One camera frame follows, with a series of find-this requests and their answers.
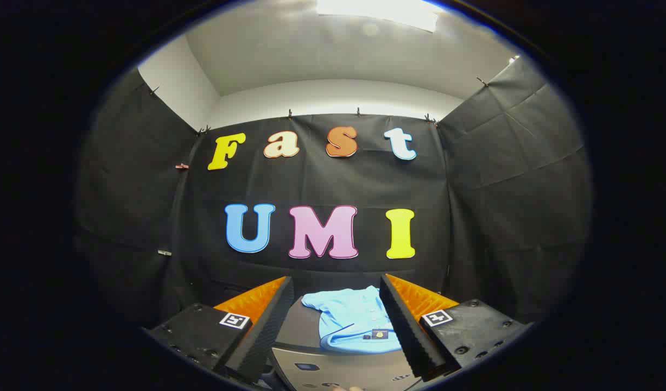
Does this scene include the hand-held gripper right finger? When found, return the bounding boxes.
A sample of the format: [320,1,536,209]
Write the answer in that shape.
[379,274,531,382]

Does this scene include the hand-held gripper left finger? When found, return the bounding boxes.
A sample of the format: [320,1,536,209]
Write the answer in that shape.
[148,276,294,383]

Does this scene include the light blue shirt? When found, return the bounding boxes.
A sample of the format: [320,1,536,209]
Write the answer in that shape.
[302,286,404,355]

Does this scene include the black backdrop cloth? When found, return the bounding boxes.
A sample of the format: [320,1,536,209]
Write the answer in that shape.
[75,57,593,326]

